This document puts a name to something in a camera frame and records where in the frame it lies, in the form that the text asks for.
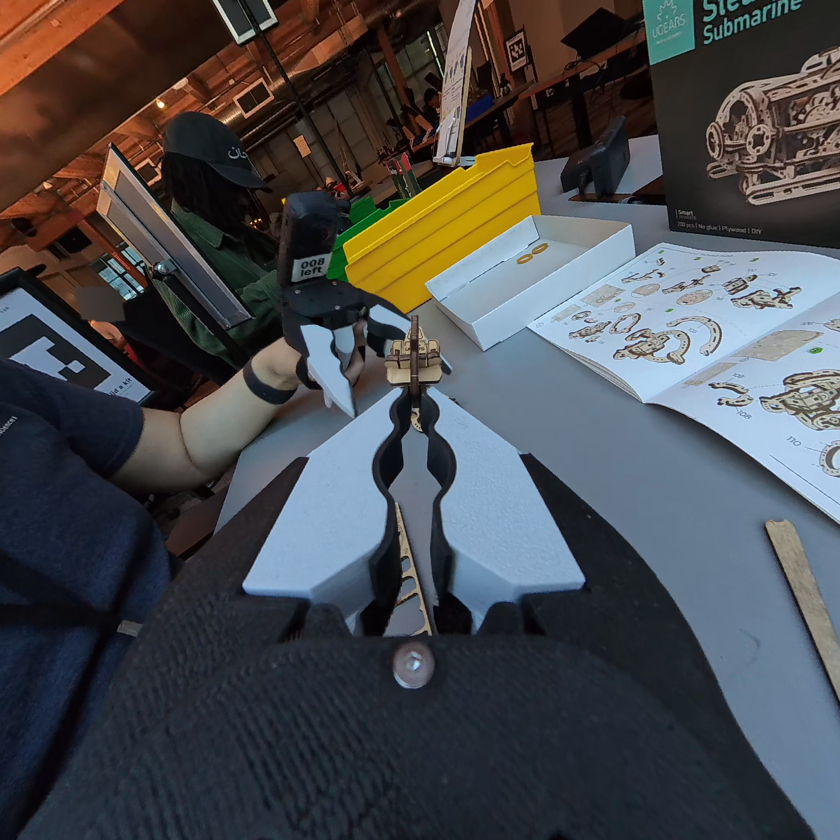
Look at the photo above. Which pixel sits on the yellow plastic bin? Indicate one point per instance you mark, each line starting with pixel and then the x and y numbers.
pixel 446 223

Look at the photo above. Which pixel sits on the grey computer monitor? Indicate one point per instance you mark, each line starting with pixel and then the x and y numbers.
pixel 170 236

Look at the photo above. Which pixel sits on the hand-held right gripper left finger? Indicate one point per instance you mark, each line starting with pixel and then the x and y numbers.
pixel 321 525

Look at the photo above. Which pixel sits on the white standing sign board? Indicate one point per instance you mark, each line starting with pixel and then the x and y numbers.
pixel 456 79

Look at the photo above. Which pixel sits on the laser-cut plywood sheet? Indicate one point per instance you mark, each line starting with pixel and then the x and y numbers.
pixel 410 590

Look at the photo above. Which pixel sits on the person's left forearm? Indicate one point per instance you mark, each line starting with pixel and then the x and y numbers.
pixel 197 439

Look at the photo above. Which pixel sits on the white cardboard tray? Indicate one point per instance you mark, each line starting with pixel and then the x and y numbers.
pixel 525 295

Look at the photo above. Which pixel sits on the small fiducial marker sign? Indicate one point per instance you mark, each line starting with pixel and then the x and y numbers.
pixel 518 51

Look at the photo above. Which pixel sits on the framed fiducial marker sign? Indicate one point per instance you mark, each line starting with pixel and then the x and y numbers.
pixel 65 341

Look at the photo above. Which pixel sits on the black device on stand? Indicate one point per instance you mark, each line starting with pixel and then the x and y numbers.
pixel 600 161

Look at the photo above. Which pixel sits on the black wristband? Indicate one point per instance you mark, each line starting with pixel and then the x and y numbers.
pixel 262 392

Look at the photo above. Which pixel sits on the black model kit box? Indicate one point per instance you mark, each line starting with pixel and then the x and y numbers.
pixel 682 164

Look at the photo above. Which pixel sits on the plain wooden strip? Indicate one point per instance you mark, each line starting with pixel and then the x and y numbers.
pixel 797 584

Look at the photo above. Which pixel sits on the group of yellow rubber bands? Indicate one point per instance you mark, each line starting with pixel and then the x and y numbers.
pixel 532 254

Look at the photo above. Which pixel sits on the hanging light panel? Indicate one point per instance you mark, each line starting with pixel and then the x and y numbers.
pixel 246 16

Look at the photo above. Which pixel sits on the small wooden model assembly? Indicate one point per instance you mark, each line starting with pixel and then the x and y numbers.
pixel 407 371

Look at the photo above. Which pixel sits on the person's left hand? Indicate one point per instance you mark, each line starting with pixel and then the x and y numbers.
pixel 282 367

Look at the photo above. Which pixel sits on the green plastic bin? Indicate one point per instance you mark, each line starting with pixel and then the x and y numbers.
pixel 374 208

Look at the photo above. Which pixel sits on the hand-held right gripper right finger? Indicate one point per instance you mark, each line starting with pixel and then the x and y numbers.
pixel 505 525

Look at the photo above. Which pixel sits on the person's dark blue shirt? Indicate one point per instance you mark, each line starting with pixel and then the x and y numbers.
pixel 65 558

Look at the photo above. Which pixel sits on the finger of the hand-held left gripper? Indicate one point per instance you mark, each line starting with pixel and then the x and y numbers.
pixel 328 367
pixel 387 338

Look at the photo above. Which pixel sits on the open instruction booklet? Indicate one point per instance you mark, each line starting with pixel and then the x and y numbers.
pixel 735 394

